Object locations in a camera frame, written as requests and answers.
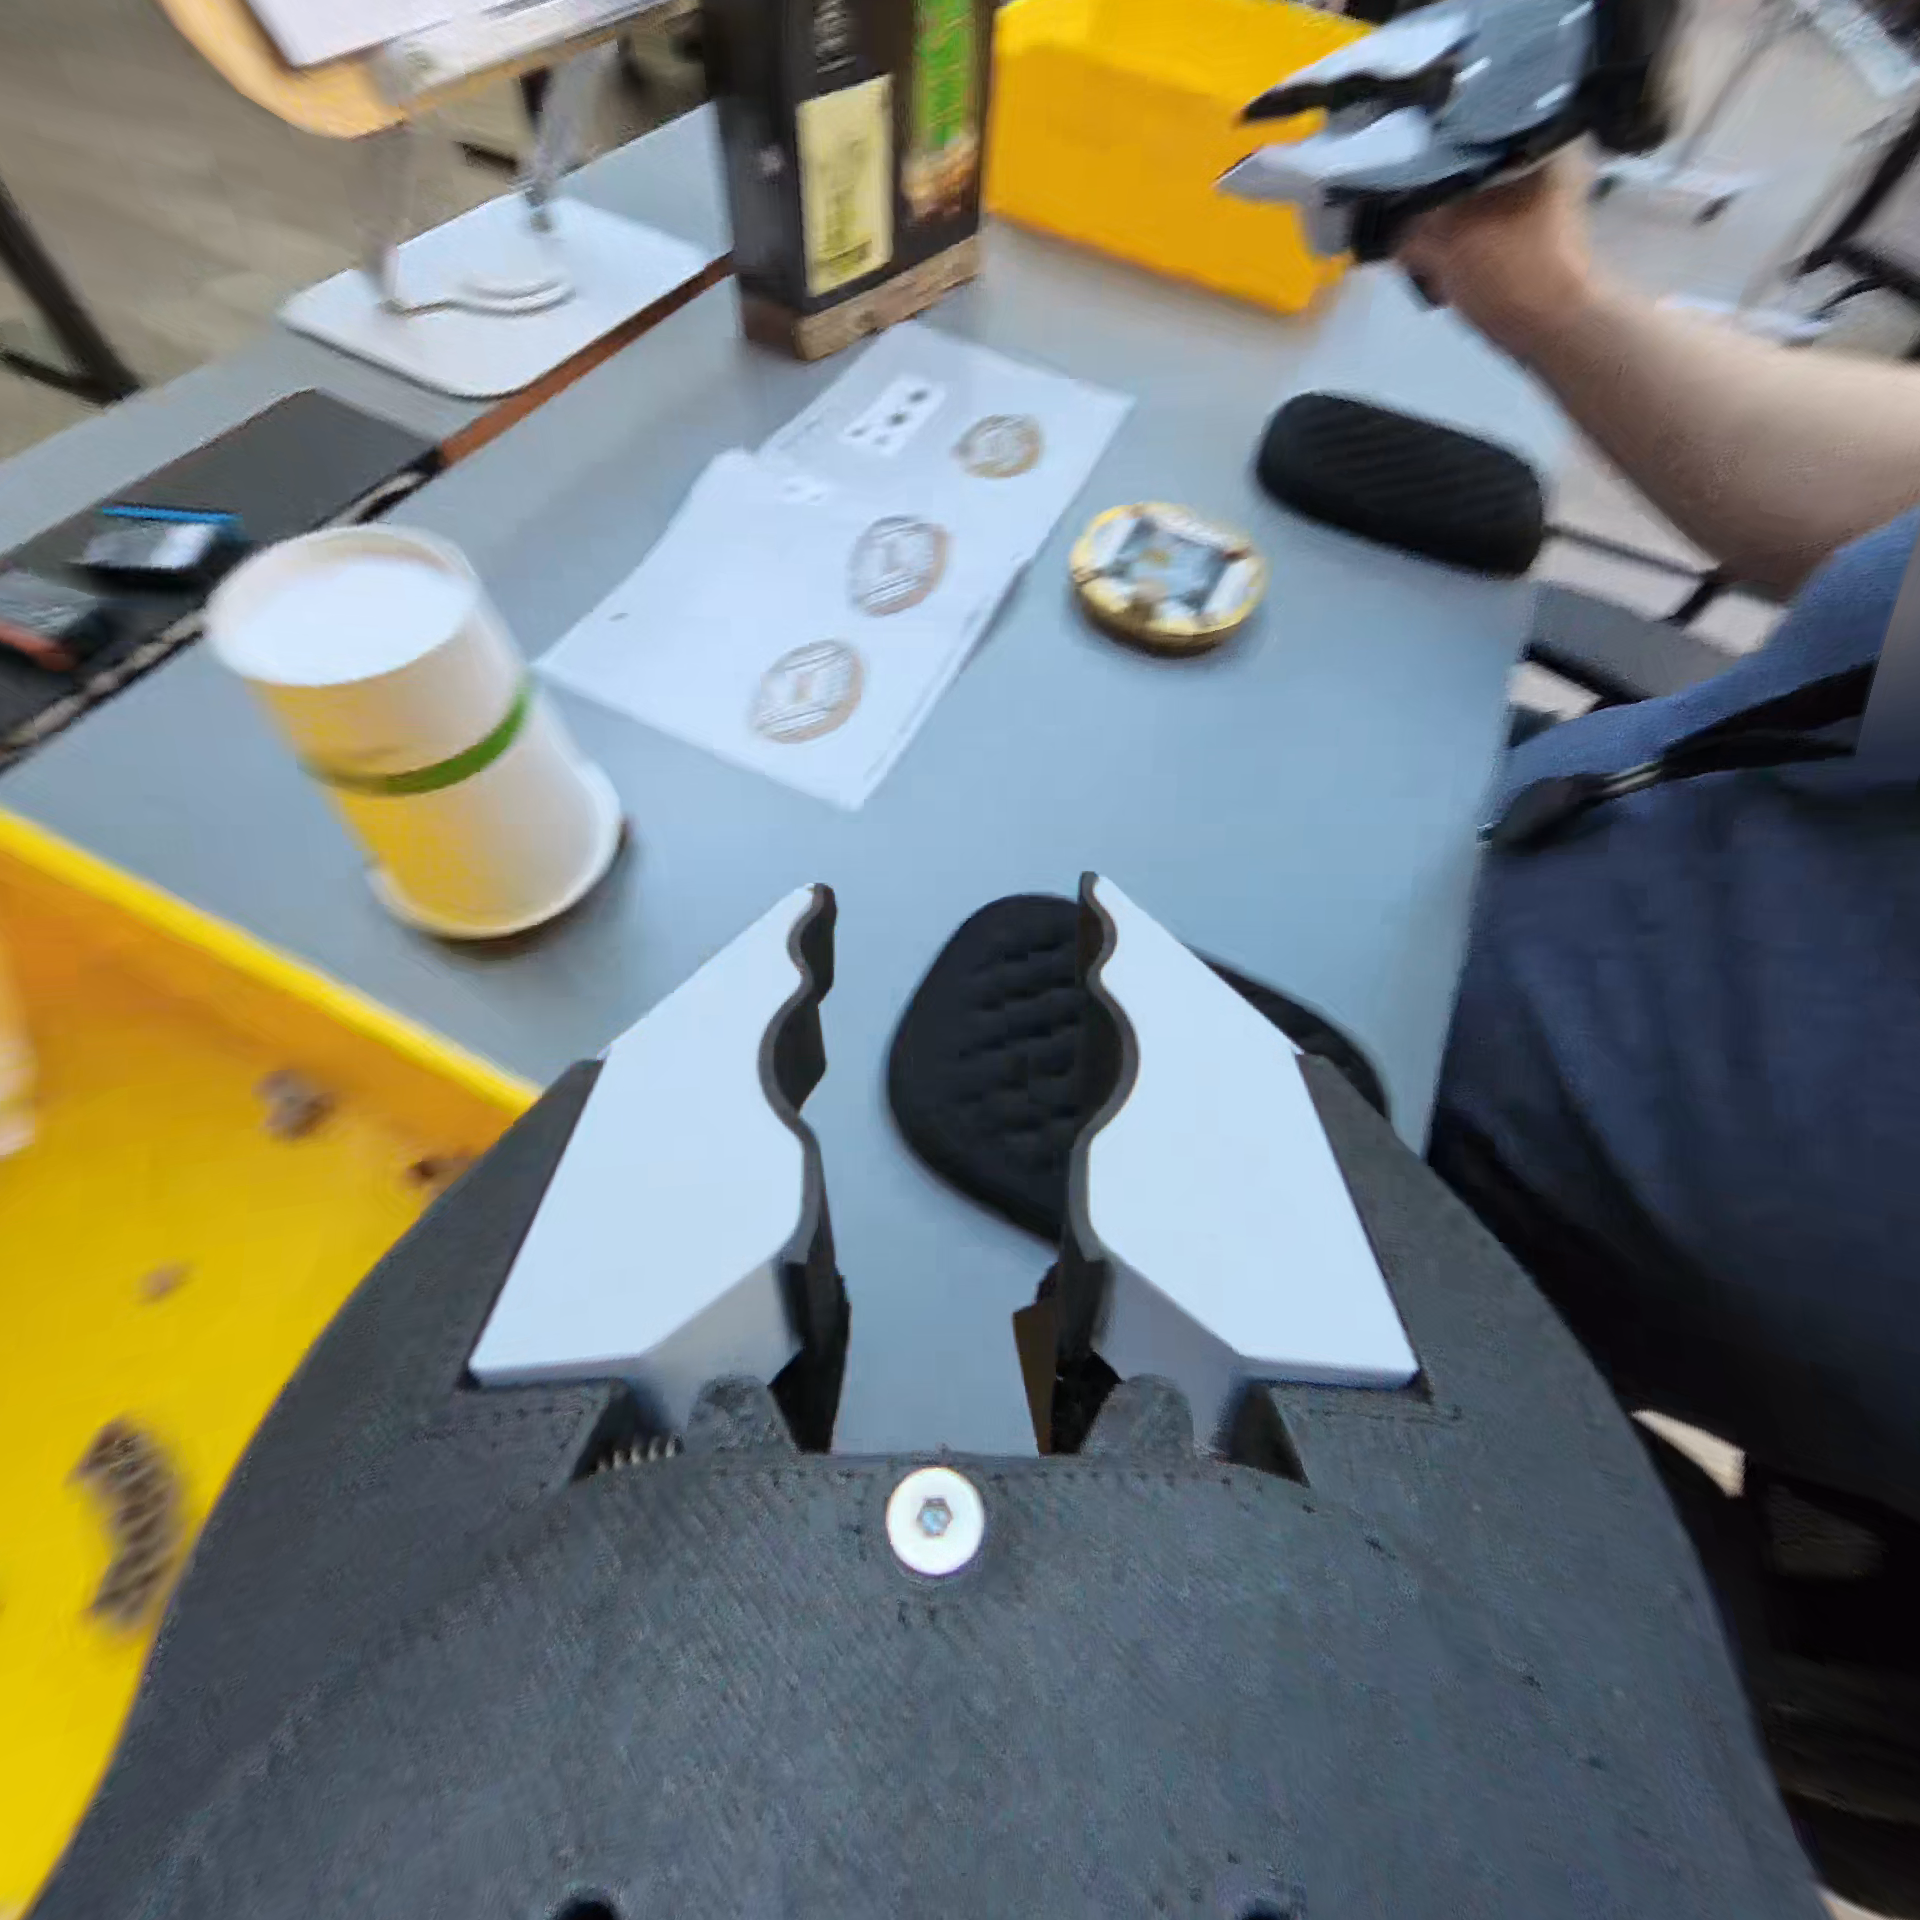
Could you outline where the black padded armrest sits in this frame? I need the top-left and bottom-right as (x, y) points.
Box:
(887, 895), (1390, 1248)
(1257, 394), (1548, 579)

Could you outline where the person's right hand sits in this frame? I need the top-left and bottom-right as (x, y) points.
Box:
(1393, 151), (1599, 355)

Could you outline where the dark lego set box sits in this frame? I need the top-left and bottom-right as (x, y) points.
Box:
(703, 0), (991, 362)

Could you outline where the person's right forearm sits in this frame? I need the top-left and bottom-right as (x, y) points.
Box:
(1485, 276), (1920, 600)

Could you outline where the white paper cup green band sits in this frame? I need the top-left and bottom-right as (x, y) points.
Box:
(206, 525), (627, 941)

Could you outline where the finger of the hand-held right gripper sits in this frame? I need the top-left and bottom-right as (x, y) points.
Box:
(1240, 0), (1599, 125)
(1216, 104), (1548, 261)

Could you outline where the silver laptop stand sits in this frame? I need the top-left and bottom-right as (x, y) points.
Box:
(246, 0), (736, 403)

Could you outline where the round gold lego model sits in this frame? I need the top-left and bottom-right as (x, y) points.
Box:
(1068, 502), (1269, 653)

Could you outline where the black desk mat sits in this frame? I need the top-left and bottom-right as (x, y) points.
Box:
(0, 390), (444, 767)

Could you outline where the black metal table leg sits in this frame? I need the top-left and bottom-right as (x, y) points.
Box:
(0, 180), (139, 407)

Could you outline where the black device blue edge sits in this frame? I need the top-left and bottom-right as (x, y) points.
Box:
(76, 506), (244, 589)

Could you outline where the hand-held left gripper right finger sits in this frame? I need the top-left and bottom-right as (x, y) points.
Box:
(1014, 871), (1422, 1453)

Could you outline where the yellow plastic bin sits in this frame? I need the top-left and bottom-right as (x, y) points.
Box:
(983, 0), (1373, 314)
(0, 810), (542, 1920)

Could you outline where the light wooden board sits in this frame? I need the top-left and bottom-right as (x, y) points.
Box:
(157, 0), (407, 139)

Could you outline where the lego instruction booklet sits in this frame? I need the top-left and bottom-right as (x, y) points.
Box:
(535, 322), (1136, 811)

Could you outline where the black device orange edge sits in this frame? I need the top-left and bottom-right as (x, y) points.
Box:
(0, 570), (110, 671)

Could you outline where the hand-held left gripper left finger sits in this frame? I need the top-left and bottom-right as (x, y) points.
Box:
(469, 883), (855, 1453)

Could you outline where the black lanyard with clip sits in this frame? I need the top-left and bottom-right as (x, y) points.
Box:
(1476, 661), (1877, 848)

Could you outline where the long curved brown lego piece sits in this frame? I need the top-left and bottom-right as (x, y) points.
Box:
(67, 1418), (189, 1634)

